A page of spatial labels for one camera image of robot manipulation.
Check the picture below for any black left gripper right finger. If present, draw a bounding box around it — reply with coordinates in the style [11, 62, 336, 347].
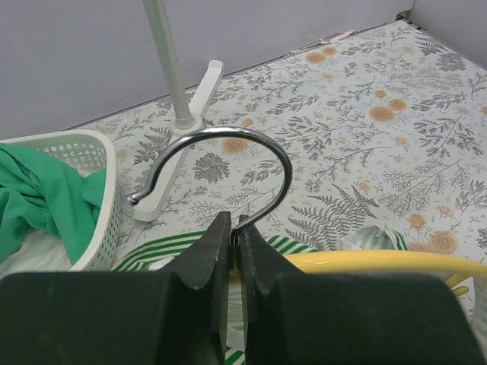
[237, 225, 486, 364]

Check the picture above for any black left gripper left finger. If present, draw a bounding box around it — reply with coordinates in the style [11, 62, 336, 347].
[1, 212, 231, 364]

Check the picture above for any green white striped tank top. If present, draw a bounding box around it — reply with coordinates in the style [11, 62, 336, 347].
[110, 224, 487, 365]

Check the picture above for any yellow plastic hanger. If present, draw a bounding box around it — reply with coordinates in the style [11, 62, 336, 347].
[131, 119, 486, 308]

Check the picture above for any green cloth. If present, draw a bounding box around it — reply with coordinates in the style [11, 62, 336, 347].
[1, 144, 106, 264]

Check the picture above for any pale green oval basket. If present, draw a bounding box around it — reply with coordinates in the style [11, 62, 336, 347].
[1, 131, 119, 276]

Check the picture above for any white metal clothes rack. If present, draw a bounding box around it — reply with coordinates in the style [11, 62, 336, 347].
[132, 1, 224, 222]

